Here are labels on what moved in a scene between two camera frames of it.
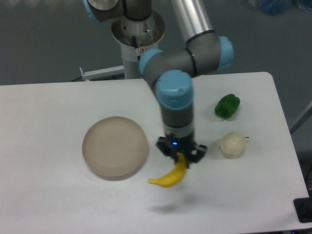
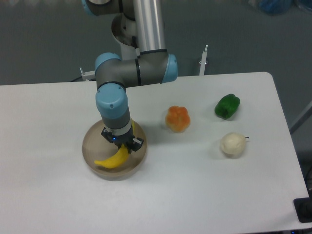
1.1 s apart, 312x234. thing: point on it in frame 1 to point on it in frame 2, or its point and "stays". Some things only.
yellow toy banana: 175,176 to 118,159
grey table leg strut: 302,117 stays
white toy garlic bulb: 232,145 stays
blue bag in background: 274,7 stays
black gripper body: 185,145 to 123,136
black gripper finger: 164,145 to 107,135
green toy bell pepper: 227,106 stays
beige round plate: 114,148 stays
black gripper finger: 196,154 to 136,145
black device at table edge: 303,207 stays
